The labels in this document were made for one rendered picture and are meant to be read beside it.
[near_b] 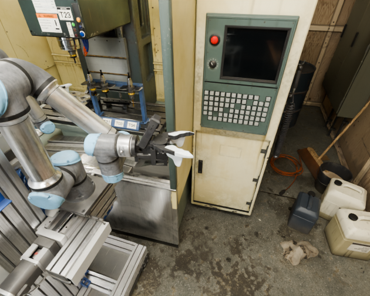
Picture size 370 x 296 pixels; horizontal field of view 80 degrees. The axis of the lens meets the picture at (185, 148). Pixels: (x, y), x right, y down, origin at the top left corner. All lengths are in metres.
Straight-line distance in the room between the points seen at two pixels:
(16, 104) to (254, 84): 1.13
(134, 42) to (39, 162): 1.66
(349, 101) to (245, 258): 2.09
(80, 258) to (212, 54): 1.20
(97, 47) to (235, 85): 1.53
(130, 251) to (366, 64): 2.84
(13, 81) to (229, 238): 1.92
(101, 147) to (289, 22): 1.05
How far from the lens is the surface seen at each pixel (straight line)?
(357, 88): 3.09
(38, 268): 1.15
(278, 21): 1.32
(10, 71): 0.81
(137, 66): 2.38
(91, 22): 1.76
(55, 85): 0.88
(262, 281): 2.09
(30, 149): 0.87
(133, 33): 2.30
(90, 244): 1.13
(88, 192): 1.16
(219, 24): 1.32
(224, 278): 2.03
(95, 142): 0.74
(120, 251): 1.91
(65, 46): 2.02
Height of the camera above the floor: 1.88
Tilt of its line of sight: 38 degrees down
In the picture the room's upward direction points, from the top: straight up
